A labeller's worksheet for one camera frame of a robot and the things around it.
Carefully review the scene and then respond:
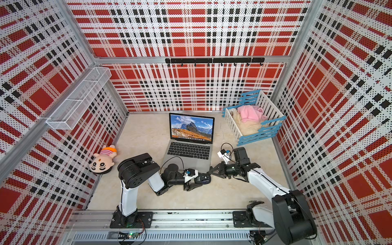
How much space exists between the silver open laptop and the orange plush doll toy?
322mm

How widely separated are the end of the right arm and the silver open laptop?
0.16 meters

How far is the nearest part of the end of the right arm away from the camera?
73 centimetres

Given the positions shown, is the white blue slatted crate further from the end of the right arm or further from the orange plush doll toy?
the orange plush doll toy

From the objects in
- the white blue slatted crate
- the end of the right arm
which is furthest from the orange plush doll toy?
the white blue slatted crate

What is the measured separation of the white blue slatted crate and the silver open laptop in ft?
0.65

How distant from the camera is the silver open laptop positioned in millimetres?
970

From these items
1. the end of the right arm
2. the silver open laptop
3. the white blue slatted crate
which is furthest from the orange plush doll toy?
the white blue slatted crate

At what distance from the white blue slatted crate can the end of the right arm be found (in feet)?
0.95

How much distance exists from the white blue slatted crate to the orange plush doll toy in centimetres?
81

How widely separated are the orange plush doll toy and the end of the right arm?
60cm

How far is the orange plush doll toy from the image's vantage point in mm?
857
